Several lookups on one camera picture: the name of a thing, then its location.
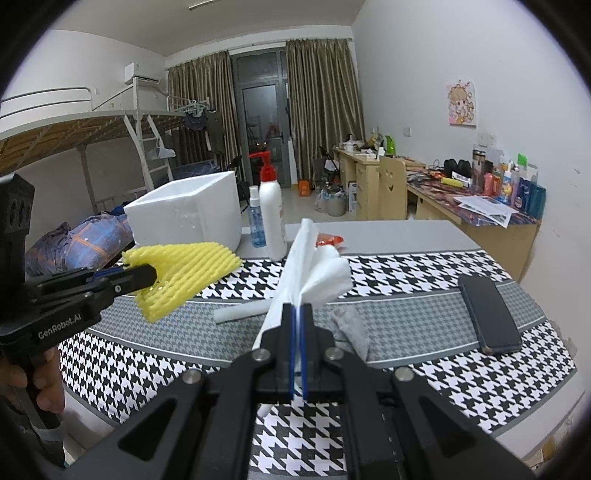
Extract black bag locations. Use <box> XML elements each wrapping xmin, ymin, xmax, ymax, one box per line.
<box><xmin>443</xmin><ymin>158</ymin><xmax>474</xmax><ymax>178</ymax></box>

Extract white foam box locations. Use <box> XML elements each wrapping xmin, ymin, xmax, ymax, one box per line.
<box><xmin>124</xmin><ymin>171</ymin><xmax>243</xmax><ymax>252</ymax></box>

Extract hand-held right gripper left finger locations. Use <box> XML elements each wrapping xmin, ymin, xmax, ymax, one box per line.
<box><xmin>65</xmin><ymin>302</ymin><xmax>298</xmax><ymax>480</ymax></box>

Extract grey sock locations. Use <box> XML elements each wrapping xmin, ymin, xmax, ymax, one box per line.
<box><xmin>329</xmin><ymin>306</ymin><xmax>371</xmax><ymax>360</ymax></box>

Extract cluster of toiletry bottles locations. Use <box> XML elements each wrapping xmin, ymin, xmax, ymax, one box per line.
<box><xmin>471</xmin><ymin>144</ymin><xmax>548</xmax><ymax>220</ymax></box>

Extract black smartphone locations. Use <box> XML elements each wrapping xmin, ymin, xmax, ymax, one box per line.
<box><xmin>457</xmin><ymin>274</ymin><xmax>523</xmax><ymax>355</ymax></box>

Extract blue checked quilt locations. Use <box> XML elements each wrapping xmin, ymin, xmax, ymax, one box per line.
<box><xmin>25</xmin><ymin>212</ymin><xmax>134</xmax><ymax>278</ymax></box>

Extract white printed papers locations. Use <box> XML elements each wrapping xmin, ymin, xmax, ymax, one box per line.
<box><xmin>452</xmin><ymin>194</ymin><xmax>520</xmax><ymax>228</ymax></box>

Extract wooden desk with printed mat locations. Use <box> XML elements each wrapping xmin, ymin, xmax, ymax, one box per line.
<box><xmin>406</xmin><ymin>168</ymin><xmax>541</xmax><ymax>283</ymax></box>

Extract dark printed desk mat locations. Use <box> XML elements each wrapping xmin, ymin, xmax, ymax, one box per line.
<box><xmin>406</xmin><ymin>168</ymin><xmax>541</xmax><ymax>228</ymax></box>

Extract white foam tube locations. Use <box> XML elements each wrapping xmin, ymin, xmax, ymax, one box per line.
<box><xmin>213</xmin><ymin>298</ymin><xmax>278</xmax><ymax>325</ymax></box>

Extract white air conditioner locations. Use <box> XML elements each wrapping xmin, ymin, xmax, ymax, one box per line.
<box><xmin>124</xmin><ymin>62</ymin><xmax>161</xmax><ymax>85</ymax></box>

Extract wooden chair with smiley face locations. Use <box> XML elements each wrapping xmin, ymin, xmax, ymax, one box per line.
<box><xmin>379</xmin><ymin>154</ymin><xmax>409</xmax><ymax>221</ymax></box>

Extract white metal ladder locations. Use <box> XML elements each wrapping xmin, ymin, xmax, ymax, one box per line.
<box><xmin>122</xmin><ymin>113</ymin><xmax>174</xmax><ymax>192</ymax></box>

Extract white metal bunk bed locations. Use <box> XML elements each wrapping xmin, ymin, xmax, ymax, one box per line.
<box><xmin>0</xmin><ymin>90</ymin><xmax>222</xmax><ymax>217</ymax></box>

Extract white pump bottle red cap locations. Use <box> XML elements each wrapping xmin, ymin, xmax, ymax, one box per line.
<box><xmin>249</xmin><ymin>151</ymin><xmax>289</xmax><ymax>261</ymax></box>

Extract pile of small desk items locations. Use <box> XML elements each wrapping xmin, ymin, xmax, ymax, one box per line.
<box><xmin>342</xmin><ymin>134</ymin><xmax>398</xmax><ymax>160</ymax></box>

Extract glass balcony door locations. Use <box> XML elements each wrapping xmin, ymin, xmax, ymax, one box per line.
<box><xmin>231</xmin><ymin>48</ymin><xmax>293</xmax><ymax>188</ymax></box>

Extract person's left hand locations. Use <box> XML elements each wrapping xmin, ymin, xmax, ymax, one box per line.
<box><xmin>0</xmin><ymin>346</ymin><xmax>64</xmax><ymax>416</ymax></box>

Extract white tissue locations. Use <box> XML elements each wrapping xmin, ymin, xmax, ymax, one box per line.
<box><xmin>252</xmin><ymin>218</ymin><xmax>352</xmax><ymax>418</ymax></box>

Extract brown curtain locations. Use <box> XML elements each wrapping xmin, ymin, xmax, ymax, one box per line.
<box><xmin>285</xmin><ymin>38</ymin><xmax>366</xmax><ymax>185</ymax></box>
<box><xmin>166</xmin><ymin>51</ymin><xmax>238</xmax><ymax>171</ymax></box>

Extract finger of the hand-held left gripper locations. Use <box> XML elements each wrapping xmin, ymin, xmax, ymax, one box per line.
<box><xmin>95</xmin><ymin>264</ymin><xmax>160</xmax><ymax>305</ymax></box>
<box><xmin>28</xmin><ymin>268</ymin><xmax>134</xmax><ymax>289</ymax></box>

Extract hanging dark clothes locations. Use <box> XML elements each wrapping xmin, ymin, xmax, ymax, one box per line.
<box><xmin>182</xmin><ymin>99</ymin><xmax>222</xmax><ymax>158</ymax></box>

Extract pink cartoon wall poster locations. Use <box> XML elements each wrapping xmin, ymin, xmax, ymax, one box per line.
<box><xmin>445</xmin><ymin>80</ymin><xmax>478</xmax><ymax>127</ymax></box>

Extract houndstooth table cloth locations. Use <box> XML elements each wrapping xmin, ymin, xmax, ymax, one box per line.
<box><xmin>58</xmin><ymin>249</ymin><xmax>578</xmax><ymax>480</ymax></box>

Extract yellow foam net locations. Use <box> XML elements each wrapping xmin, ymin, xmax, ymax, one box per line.
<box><xmin>121</xmin><ymin>241</ymin><xmax>244</xmax><ymax>323</ymax></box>

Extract person's left forearm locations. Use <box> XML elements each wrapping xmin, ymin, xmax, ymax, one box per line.
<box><xmin>0</xmin><ymin>392</ymin><xmax>68</xmax><ymax>469</ymax></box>

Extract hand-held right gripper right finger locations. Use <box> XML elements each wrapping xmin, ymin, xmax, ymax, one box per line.
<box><xmin>300</xmin><ymin>305</ymin><xmax>536</xmax><ymax>480</ymax></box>

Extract bags and bucket on floor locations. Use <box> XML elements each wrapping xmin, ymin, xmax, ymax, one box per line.
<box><xmin>315</xmin><ymin>182</ymin><xmax>349</xmax><ymax>217</ymax></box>

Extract ceiling tube light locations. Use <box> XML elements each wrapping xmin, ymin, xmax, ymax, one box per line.
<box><xmin>188</xmin><ymin>0</ymin><xmax>247</xmax><ymax>11</ymax></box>

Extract blue spray bottle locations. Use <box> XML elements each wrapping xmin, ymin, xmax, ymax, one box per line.
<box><xmin>248</xmin><ymin>185</ymin><xmax>267</xmax><ymax>247</ymax></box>

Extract wooden desk with drawers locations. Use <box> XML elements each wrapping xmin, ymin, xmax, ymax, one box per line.
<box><xmin>333</xmin><ymin>147</ymin><xmax>426</xmax><ymax>221</ymax></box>

